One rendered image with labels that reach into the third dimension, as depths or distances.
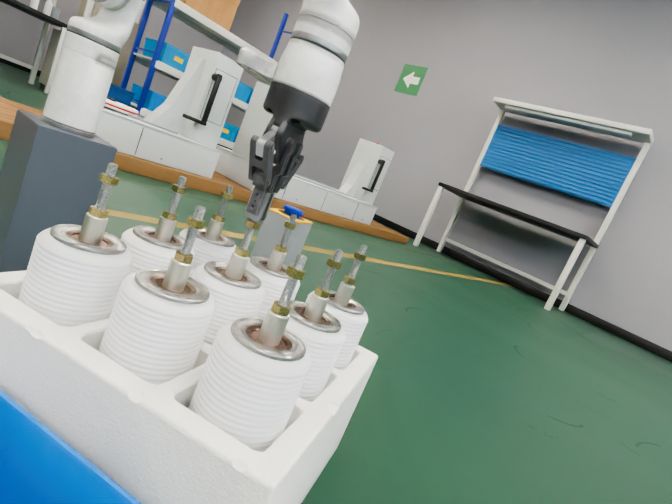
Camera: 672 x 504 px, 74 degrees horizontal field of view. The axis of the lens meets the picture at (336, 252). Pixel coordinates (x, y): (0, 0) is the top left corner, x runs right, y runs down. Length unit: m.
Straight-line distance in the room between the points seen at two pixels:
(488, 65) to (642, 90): 1.74
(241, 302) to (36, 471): 0.25
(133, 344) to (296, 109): 0.30
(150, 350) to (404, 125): 6.20
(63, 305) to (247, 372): 0.22
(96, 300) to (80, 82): 0.54
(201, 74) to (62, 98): 2.04
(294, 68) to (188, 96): 2.46
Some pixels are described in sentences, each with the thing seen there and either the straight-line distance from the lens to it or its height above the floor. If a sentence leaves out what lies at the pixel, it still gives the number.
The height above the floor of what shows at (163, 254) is 0.24.
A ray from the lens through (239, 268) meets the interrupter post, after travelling 0.57.
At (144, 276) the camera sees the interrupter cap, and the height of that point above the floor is 0.25.
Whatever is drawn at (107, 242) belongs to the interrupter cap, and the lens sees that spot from 0.56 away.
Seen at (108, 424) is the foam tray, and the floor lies 0.14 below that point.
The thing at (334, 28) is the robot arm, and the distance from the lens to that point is 0.55.
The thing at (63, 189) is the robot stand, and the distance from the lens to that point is 1.00.
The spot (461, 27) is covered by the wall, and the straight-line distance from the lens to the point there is 6.77.
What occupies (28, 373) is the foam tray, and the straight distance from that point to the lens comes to 0.52.
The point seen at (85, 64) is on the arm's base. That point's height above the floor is 0.43.
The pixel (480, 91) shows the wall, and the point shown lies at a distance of 6.22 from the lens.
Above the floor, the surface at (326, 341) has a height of 0.24.
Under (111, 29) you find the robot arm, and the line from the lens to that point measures 1.01.
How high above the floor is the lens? 0.42
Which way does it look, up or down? 9 degrees down
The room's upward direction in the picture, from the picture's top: 23 degrees clockwise
